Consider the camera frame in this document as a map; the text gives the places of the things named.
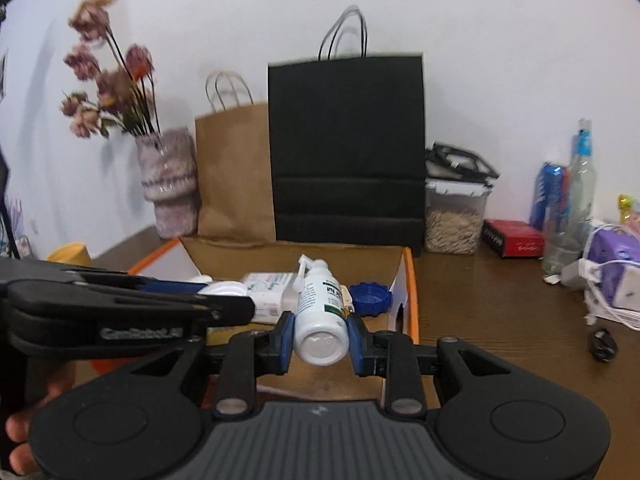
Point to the blue bottle cap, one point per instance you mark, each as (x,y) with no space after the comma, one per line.
(370,300)

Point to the red cardboard box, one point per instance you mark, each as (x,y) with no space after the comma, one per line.
(350,265)

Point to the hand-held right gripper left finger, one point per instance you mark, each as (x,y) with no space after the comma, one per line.
(286,341)

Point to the black framed lid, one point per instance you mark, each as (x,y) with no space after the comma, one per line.
(465,162)

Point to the small black object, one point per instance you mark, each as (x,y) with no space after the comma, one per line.
(602,345)

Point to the dried pink flowers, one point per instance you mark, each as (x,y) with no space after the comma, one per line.
(90,20)

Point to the blue packet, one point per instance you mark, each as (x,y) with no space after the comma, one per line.
(547,195)

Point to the black paper bag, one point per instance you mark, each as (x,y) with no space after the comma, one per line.
(345,135)

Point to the clear plastic bottle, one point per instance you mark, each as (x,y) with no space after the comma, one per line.
(580,195)

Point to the purple box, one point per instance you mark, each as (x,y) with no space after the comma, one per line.
(617,260)

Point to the brown paper bag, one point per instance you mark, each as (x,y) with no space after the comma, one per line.
(235,175)

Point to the clear plastic box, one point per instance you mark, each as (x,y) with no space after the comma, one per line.
(267,290)

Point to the person's left hand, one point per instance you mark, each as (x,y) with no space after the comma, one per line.
(17,432)

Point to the red flat box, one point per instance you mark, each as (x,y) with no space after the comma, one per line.
(515,237)

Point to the white charger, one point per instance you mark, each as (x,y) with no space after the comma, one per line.
(577,274)

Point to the white spray bottle green label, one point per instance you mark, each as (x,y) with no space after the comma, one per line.
(320,320)

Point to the white round jar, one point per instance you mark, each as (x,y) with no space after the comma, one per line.
(222,290)

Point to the yellow mug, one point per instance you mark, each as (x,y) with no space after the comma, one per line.
(70,252)

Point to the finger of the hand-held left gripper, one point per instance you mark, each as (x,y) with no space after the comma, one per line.
(150,307)
(170,287)

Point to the mottled purple vase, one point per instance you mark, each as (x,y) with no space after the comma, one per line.
(167,180)

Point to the gold shiny ornament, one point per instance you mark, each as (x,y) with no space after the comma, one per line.
(629,207)

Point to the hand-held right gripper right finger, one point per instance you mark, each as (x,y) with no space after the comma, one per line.
(355,346)

